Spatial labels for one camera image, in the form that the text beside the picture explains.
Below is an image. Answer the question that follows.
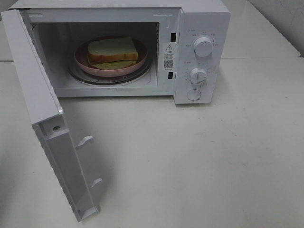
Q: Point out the glass microwave turntable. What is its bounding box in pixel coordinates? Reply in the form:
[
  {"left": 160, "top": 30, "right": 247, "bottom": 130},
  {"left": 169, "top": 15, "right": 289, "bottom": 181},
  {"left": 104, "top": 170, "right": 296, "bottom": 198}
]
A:
[{"left": 67, "top": 57, "right": 153, "bottom": 86}]

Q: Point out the white microwave oven body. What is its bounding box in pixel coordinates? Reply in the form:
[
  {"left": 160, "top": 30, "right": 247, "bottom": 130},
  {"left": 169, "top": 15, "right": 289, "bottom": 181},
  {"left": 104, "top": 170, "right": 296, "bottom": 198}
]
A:
[{"left": 8, "top": 0, "right": 230, "bottom": 104}]

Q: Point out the upper white power knob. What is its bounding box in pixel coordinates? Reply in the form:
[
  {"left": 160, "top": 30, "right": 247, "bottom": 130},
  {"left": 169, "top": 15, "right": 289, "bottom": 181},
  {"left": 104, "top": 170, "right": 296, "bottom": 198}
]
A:
[{"left": 193, "top": 35, "right": 214, "bottom": 57}]

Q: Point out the sandwich with white bread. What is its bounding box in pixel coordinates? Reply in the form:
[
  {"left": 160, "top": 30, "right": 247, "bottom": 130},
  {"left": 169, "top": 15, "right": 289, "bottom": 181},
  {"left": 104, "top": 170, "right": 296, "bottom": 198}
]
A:
[{"left": 87, "top": 37, "right": 139, "bottom": 70}]

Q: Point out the white microwave door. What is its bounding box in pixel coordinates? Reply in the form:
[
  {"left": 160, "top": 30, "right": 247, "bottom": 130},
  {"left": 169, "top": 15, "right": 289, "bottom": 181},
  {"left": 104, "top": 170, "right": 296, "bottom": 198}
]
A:
[{"left": 1, "top": 9, "right": 102, "bottom": 221}]

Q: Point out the pink round plate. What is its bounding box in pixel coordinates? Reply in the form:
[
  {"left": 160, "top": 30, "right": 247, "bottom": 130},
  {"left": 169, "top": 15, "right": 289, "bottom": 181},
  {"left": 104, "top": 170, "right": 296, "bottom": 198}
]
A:
[{"left": 74, "top": 36, "right": 148, "bottom": 77}]

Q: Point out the round white door button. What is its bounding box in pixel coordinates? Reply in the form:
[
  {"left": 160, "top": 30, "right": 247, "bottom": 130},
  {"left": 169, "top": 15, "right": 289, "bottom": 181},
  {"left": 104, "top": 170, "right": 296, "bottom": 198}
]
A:
[{"left": 187, "top": 89, "right": 201, "bottom": 101}]

